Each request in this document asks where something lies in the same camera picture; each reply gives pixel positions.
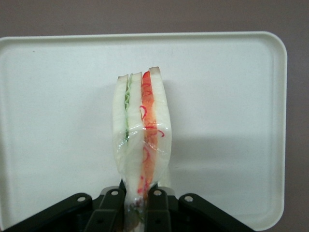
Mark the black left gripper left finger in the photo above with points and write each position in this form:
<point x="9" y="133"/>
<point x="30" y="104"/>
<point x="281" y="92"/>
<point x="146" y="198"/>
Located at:
<point x="106" y="212"/>

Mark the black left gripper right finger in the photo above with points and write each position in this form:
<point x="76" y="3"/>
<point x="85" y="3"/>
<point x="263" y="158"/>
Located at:
<point x="159" y="212"/>

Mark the triangle sandwich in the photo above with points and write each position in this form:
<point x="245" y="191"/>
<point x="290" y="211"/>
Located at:
<point x="135" y="120"/>

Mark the beige plastic tray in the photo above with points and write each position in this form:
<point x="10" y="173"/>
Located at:
<point x="60" y="96"/>

